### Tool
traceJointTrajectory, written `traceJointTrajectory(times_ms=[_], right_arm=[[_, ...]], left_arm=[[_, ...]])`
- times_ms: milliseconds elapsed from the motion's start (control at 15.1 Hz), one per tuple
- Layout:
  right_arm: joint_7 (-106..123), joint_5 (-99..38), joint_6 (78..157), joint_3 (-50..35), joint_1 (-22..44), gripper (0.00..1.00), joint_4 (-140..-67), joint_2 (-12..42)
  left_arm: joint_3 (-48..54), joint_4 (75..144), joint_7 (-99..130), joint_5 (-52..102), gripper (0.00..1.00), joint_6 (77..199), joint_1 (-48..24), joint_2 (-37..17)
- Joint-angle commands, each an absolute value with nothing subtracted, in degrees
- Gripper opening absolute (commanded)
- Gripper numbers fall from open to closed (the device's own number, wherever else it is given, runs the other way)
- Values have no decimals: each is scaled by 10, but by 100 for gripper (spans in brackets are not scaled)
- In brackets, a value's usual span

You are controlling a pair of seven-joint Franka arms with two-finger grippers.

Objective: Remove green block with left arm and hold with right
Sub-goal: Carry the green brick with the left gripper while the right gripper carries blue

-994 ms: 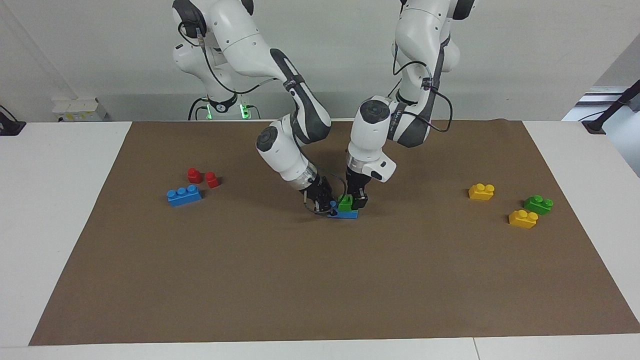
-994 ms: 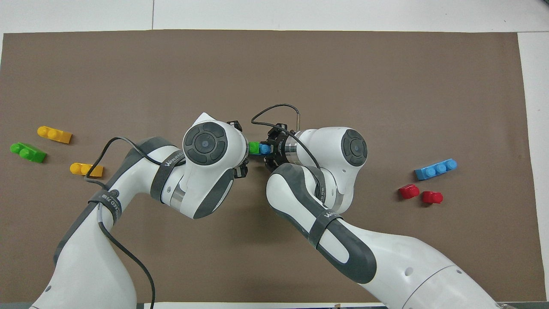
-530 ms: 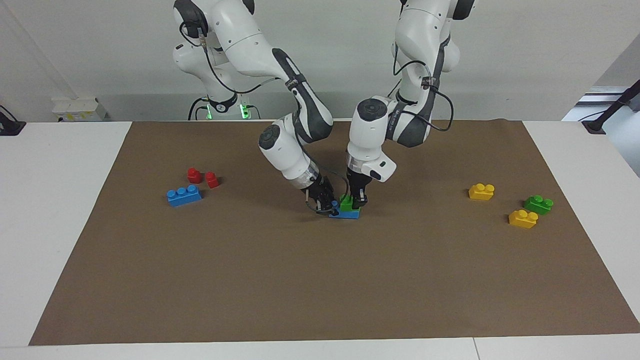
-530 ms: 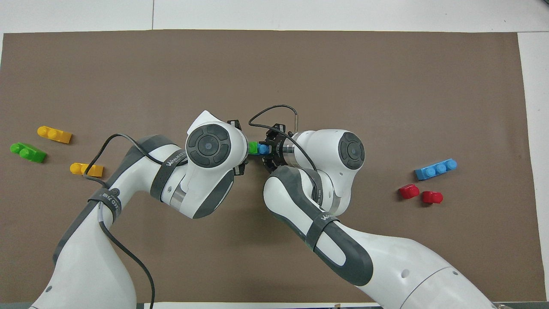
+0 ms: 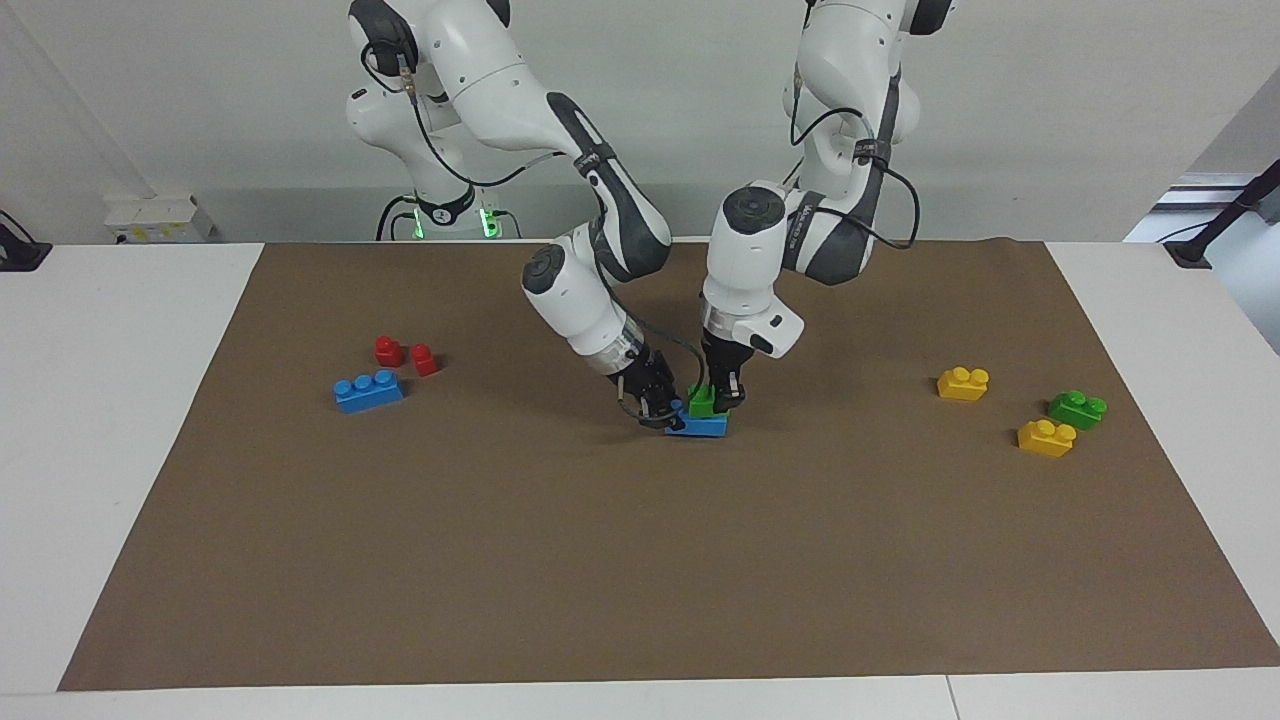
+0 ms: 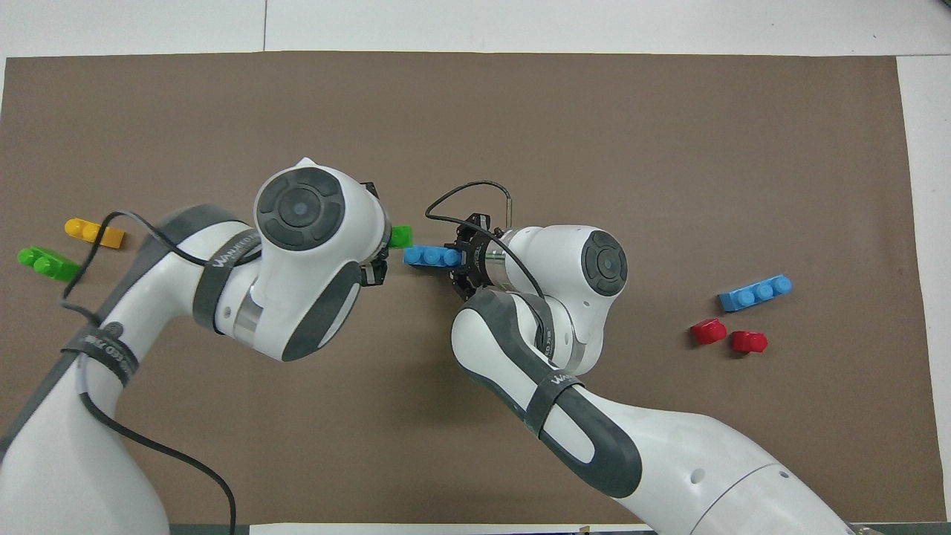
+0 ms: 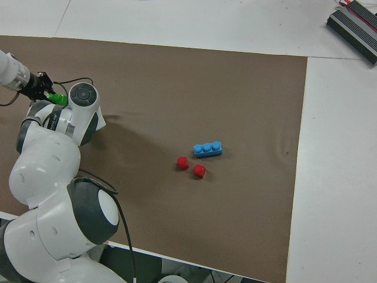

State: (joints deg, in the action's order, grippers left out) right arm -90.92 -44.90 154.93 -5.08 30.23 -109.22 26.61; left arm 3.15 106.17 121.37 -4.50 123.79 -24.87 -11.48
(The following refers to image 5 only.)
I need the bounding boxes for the black stand with pole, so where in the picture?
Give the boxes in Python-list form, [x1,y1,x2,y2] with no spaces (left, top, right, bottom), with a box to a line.
[1164,158,1280,270]

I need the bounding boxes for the blue three-stud block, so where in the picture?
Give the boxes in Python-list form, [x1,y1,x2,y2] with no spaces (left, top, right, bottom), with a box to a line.
[664,399,730,439]
[333,369,406,415]

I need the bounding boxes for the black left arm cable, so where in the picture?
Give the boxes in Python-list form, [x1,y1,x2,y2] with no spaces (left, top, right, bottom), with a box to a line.
[788,55,922,252]

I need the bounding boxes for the white wall socket box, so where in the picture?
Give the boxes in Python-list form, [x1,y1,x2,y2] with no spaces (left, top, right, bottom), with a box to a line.
[104,194,215,245]

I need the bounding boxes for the yellow two-stud block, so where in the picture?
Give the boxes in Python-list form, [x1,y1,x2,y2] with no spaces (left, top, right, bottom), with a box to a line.
[1016,418,1079,460]
[936,366,992,403]

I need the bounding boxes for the black table clamp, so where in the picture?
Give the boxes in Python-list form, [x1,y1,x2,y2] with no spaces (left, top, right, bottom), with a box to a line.
[0,210,54,274]

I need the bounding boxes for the brown table mat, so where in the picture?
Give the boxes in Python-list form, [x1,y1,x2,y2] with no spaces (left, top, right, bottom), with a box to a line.
[57,238,1280,693]

